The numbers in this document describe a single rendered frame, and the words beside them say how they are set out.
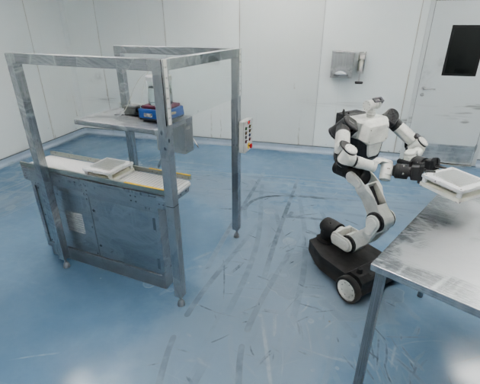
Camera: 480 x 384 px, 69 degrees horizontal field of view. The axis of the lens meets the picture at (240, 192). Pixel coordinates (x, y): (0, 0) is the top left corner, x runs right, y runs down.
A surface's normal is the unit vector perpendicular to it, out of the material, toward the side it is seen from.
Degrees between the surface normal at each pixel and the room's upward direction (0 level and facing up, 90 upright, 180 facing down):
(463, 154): 90
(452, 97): 90
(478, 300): 0
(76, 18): 90
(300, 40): 90
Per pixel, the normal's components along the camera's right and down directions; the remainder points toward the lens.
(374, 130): 0.52, 0.37
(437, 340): 0.00, -0.90
